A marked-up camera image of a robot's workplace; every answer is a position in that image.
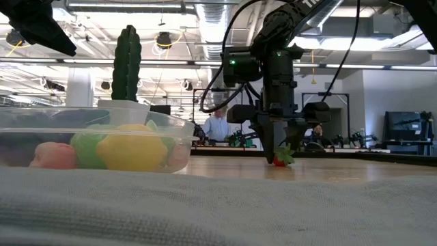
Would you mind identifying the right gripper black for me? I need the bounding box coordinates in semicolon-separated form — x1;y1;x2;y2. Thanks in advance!
226;100;333;165

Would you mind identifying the red toy strawberry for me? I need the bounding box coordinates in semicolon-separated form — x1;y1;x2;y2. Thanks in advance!
272;143;296;167

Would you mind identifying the purple toy grape bunch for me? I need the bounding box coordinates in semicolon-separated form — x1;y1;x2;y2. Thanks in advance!
0;112;72;168

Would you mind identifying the clear plastic tupperware container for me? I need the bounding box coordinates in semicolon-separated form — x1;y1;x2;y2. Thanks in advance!
0;106;200;174

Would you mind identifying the round light green toy fruit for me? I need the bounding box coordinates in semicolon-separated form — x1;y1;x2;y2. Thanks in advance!
70;123;115;170

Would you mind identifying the yellow toy lemon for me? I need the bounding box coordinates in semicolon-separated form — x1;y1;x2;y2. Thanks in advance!
96;123;169;172

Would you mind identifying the black ceiling spotlight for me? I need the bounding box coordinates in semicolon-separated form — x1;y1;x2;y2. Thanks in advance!
156;31;173;49
5;29;27;47

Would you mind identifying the black dome-shaped object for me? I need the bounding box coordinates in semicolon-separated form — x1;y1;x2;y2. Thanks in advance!
303;141;326;154

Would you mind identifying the person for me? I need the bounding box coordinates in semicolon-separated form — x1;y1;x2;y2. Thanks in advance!
201;107;231;143
309;123;330;148

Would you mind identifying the green and black robot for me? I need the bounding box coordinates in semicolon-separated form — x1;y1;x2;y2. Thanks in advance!
225;129;255;148

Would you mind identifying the white column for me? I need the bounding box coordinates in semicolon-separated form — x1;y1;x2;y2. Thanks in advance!
64;66;95;137

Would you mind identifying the long ceiling light bar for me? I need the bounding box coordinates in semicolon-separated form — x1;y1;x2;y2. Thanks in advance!
0;57;437;72

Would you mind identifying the tall green cactus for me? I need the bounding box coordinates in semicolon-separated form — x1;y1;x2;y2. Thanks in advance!
111;24;143;103

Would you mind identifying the grey woven cloth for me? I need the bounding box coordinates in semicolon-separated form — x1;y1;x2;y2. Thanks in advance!
0;165;437;246

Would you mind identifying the white square plant pot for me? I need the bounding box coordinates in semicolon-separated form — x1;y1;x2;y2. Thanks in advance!
97;98;152;137

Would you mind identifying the black monitor screen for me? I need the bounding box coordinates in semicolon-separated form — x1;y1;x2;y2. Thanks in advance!
384;111;434;141

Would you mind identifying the black metal rig frame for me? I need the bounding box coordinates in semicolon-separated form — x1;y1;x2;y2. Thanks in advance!
192;87;244;144
301;91;351;144

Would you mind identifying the yellow hanging cord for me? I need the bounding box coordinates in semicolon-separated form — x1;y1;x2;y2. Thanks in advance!
309;49;317;85

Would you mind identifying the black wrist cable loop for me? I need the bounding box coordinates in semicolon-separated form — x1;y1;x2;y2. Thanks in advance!
199;0;266;115

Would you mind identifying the black table edge frame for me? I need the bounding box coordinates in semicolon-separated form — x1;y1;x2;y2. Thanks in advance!
191;147;437;167

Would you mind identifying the silver smooth air duct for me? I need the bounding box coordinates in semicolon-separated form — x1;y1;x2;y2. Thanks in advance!
286;0;344;66

